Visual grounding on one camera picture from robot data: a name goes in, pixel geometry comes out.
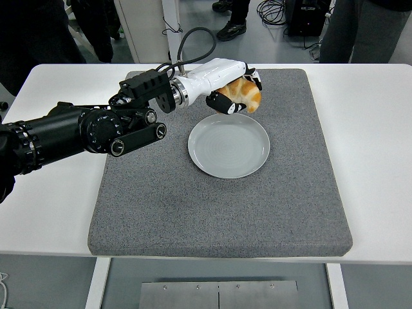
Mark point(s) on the small black wheel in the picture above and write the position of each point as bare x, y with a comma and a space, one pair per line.
3, 105

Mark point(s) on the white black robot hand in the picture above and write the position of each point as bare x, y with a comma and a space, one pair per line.
212, 74

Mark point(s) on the small clear floor box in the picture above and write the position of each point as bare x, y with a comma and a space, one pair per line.
314, 54

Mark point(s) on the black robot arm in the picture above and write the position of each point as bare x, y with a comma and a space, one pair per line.
64, 128

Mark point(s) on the grey speckled mat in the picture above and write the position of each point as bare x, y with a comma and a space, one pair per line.
209, 209

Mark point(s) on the round grey plate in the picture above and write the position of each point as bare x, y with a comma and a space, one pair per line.
228, 148

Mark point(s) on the grey metal plate with screws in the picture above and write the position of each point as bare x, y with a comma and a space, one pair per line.
219, 296

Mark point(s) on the person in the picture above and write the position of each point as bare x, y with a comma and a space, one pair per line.
96, 25
32, 32
354, 32
236, 13

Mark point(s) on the white chair frame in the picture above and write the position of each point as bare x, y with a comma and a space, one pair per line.
82, 40

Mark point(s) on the white table leg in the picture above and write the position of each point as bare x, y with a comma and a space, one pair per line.
338, 286
96, 283

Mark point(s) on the golden croissant bread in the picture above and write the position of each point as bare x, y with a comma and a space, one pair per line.
249, 93

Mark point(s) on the black computer tower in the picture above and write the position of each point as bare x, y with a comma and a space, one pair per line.
305, 19

